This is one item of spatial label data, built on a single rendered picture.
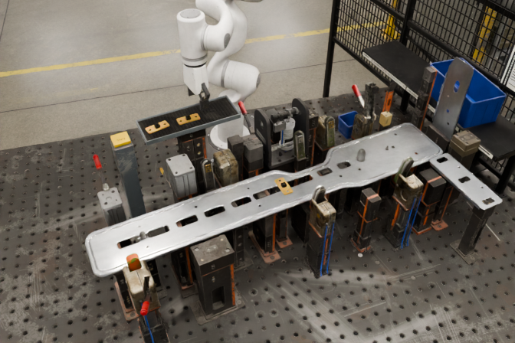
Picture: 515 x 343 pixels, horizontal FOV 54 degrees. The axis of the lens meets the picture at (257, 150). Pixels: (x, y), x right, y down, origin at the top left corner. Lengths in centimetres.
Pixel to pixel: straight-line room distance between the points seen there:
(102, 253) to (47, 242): 54
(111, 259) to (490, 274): 139
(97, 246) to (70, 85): 278
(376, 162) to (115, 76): 287
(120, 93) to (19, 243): 216
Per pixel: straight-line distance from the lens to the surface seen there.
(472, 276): 212
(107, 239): 176
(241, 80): 209
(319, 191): 171
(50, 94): 434
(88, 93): 425
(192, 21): 153
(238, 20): 200
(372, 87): 202
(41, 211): 235
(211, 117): 190
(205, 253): 162
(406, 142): 211
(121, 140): 185
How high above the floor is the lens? 232
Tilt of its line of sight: 42 degrees down
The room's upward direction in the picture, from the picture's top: straight up
